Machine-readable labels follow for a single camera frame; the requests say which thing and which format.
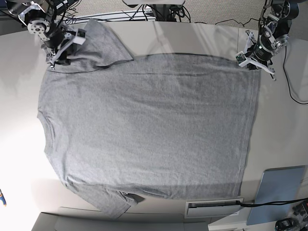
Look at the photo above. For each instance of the black camera stand base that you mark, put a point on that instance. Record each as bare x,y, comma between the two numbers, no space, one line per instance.
163,10

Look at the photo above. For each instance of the black device bottom right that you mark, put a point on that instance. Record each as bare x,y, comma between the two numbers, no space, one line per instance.
287,224

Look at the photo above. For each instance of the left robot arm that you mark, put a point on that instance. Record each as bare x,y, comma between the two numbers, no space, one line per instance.
273,33

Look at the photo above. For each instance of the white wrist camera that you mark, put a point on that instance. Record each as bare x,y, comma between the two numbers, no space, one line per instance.
79,37
241,59

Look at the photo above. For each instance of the blue orange tool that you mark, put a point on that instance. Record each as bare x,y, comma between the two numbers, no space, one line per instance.
2,198

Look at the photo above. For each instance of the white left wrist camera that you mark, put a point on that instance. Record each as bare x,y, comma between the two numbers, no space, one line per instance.
241,59

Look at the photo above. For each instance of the blue-grey tablet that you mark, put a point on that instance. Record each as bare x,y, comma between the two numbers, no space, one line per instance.
277,184

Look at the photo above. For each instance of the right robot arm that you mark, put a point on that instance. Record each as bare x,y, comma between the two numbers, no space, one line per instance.
45,18

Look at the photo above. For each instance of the grey T-shirt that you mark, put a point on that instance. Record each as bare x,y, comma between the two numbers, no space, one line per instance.
172,126

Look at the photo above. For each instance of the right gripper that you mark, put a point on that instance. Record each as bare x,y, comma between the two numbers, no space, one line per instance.
57,40

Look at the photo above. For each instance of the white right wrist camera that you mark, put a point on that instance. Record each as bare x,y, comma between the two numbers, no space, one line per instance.
79,37

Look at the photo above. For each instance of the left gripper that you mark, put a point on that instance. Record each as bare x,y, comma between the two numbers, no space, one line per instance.
259,52

